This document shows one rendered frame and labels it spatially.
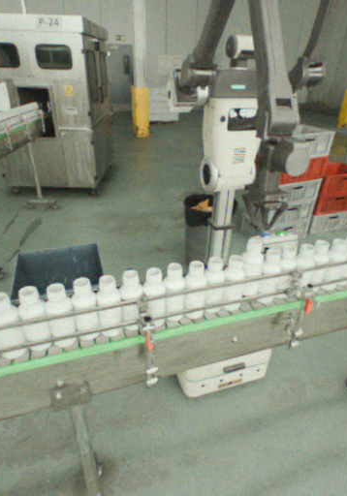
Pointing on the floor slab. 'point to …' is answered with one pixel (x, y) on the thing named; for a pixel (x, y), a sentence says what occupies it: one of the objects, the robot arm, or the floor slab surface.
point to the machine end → (100, 117)
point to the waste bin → (198, 225)
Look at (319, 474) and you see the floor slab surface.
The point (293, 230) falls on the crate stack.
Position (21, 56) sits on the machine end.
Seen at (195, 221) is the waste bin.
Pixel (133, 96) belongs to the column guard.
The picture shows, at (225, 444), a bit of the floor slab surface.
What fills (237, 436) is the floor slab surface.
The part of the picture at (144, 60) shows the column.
